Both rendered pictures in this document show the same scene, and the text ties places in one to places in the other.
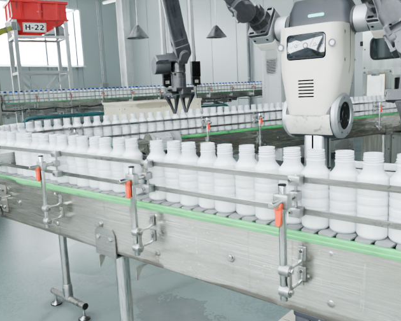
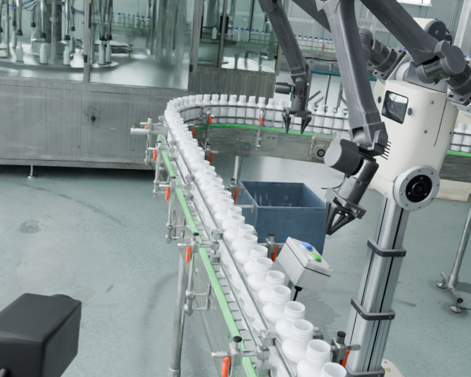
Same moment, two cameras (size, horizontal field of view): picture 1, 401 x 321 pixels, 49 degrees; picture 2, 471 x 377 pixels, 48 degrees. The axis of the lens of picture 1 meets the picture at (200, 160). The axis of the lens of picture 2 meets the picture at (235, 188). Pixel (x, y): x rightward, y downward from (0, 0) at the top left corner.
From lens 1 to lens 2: 1.00 m
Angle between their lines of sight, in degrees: 34
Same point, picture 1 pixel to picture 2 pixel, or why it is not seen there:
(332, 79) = (404, 149)
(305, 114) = (379, 173)
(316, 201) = (224, 256)
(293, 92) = not seen: hidden behind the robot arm
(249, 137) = (469, 164)
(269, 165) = (221, 215)
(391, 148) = not seen: outside the picture
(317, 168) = (230, 232)
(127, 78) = (464, 33)
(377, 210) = (236, 280)
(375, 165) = (243, 247)
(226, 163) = (211, 200)
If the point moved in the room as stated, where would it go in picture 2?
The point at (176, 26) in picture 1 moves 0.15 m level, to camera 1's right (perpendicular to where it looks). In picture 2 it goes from (290, 56) to (327, 63)
